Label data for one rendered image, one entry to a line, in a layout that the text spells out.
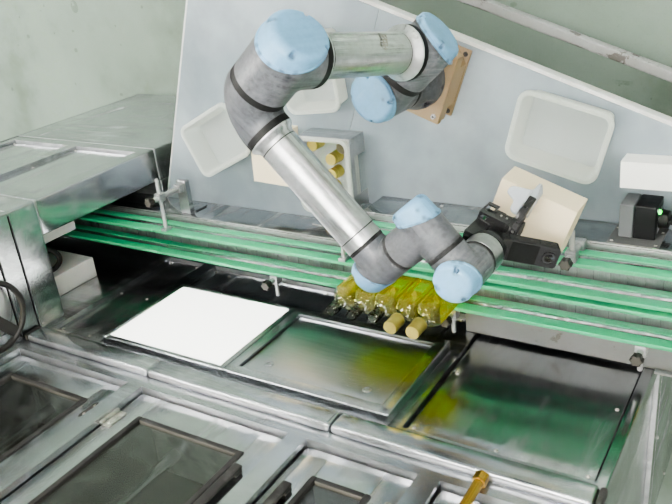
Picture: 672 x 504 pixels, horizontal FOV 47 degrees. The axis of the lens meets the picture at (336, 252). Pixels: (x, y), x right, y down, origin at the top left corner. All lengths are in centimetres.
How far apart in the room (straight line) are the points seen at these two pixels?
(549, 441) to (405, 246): 60
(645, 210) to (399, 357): 67
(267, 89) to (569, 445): 95
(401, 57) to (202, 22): 93
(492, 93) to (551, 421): 78
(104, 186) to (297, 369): 94
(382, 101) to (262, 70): 43
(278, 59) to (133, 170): 134
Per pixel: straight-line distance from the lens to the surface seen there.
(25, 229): 235
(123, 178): 257
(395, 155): 211
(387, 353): 195
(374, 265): 140
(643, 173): 184
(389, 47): 156
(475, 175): 203
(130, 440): 190
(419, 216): 132
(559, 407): 183
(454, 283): 131
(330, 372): 190
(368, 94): 173
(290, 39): 133
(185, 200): 248
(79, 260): 268
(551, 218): 157
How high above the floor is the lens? 252
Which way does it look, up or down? 49 degrees down
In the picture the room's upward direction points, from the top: 128 degrees counter-clockwise
